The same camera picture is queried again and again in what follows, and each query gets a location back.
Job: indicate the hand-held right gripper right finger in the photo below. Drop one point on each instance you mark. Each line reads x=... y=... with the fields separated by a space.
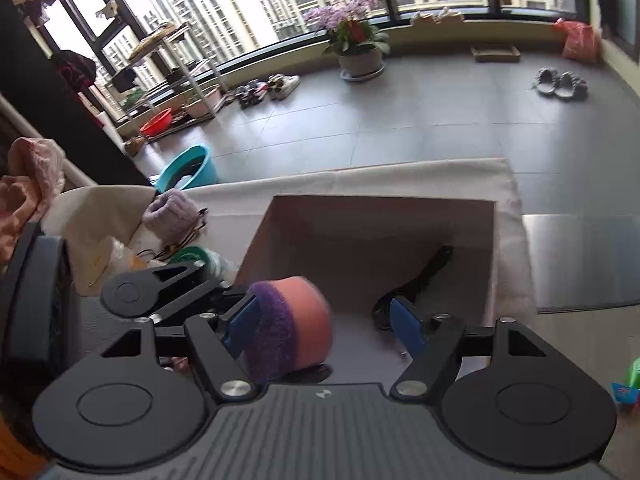
x=407 y=326

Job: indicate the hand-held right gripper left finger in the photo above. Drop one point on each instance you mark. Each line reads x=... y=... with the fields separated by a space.
x=241 y=321

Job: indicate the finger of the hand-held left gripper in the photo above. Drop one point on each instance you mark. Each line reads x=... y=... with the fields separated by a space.
x=192 y=285

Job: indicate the pink and purple sponge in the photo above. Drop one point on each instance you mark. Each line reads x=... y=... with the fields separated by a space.
x=295 y=327

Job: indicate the cardboard box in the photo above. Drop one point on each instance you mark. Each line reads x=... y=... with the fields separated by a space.
x=370 y=240

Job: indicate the green tape roll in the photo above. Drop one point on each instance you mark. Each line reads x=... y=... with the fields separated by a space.
x=191 y=256

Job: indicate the black brush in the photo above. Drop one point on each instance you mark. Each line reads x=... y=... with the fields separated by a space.
x=417 y=280

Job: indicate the purple knit hat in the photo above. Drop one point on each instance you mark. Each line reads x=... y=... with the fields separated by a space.
x=170 y=214

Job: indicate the beige table cloth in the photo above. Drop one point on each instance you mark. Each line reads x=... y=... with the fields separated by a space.
x=240 y=195

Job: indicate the beige fabric bag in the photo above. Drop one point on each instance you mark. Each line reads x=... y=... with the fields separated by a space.
x=92 y=220

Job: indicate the teal plastic basin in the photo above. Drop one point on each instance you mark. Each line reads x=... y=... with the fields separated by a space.
x=189 y=166

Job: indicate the pink knit cloth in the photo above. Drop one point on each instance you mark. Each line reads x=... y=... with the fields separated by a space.
x=31 y=180

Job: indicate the red plastic basin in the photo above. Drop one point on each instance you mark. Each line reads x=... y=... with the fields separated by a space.
x=157 y=124

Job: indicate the dark shoe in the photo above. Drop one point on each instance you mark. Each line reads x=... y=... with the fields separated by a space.
x=250 y=95

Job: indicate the white metal shelf rack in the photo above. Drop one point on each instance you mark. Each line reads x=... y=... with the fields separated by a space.
x=170 y=75

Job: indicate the white sneaker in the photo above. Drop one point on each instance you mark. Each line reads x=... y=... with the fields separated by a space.
x=285 y=85

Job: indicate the green plastic toy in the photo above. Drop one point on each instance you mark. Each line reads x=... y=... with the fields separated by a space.
x=631 y=381

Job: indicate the grey fuzzy slipper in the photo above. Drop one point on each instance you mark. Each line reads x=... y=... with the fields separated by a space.
x=573 y=86
x=548 y=82

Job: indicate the flat cardboard tray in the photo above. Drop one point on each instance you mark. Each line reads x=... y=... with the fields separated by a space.
x=495 y=53

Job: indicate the potted purple flower plant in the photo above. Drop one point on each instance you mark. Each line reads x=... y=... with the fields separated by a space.
x=356 y=35

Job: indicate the red plastic bag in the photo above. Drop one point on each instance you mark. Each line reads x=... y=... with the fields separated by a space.
x=576 y=40

